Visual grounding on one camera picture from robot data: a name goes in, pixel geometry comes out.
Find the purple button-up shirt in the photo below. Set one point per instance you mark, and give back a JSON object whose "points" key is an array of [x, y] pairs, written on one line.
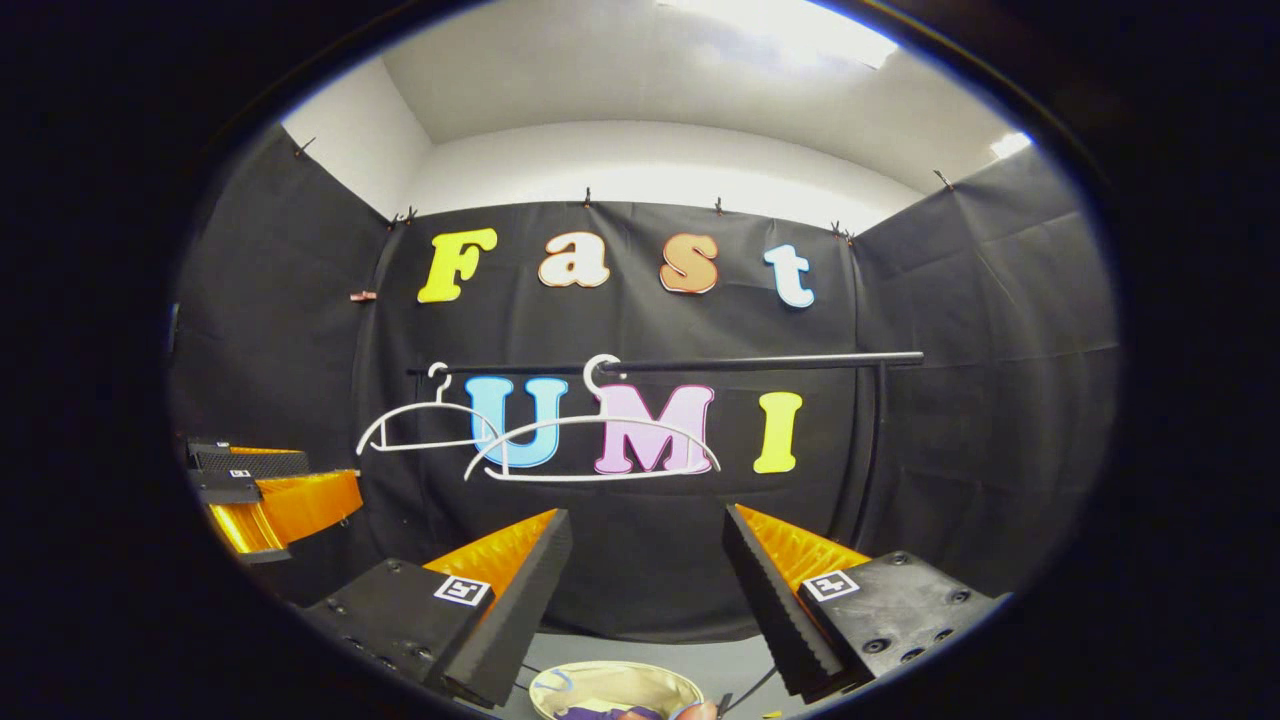
{"points": [[600, 714]]}

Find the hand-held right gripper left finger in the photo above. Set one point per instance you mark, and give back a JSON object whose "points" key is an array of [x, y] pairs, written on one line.
{"points": [[520, 600]]}

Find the long ceiling light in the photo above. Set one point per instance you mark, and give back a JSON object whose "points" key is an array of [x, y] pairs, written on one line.
{"points": [[790, 25]]}

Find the black backdrop cloth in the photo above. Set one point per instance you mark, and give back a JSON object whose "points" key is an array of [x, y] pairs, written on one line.
{"points": [[950, 350]]}

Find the cream round laundry hamper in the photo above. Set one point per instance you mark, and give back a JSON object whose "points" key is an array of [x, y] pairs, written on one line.
{"points": [[620, 685]]}

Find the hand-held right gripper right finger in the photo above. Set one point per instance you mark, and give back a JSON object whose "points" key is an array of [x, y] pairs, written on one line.
{"points": [[765, 600]]}

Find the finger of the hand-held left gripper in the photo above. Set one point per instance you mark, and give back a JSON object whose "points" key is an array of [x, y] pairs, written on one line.
{"points": [[300, 505], [255, 462]]}

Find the black clothes rail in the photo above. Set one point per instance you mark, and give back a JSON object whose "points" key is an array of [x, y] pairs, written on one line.
{"points": [[750, 364]]}

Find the small ceiling light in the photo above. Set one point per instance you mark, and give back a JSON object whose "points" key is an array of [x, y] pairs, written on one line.
{"points": [[1010, 145]]}

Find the row of black clips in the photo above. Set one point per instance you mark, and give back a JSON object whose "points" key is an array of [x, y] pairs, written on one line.
{"points": [[587, 197]]}

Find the white plastic hanger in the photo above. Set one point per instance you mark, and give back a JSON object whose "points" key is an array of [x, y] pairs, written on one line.
{"points": [[440, 408], [600, 425]]}

